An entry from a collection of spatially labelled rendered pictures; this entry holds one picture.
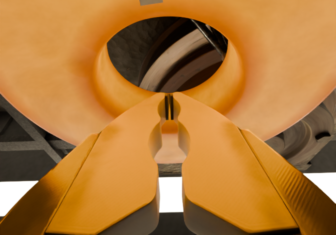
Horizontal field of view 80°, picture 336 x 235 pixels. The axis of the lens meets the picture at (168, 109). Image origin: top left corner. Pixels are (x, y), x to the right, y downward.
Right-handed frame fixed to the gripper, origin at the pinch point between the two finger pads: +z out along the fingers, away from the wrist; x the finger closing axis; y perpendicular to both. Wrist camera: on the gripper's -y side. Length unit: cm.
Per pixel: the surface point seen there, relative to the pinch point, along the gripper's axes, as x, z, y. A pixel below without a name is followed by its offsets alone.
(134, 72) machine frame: -9.6, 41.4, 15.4
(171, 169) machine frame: 0, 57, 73
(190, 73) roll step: 3.5, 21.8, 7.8
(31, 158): -544, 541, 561
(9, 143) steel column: -422, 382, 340
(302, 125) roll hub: 23.2, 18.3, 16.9
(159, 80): -1.9, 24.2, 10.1
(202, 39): 5.2, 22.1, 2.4
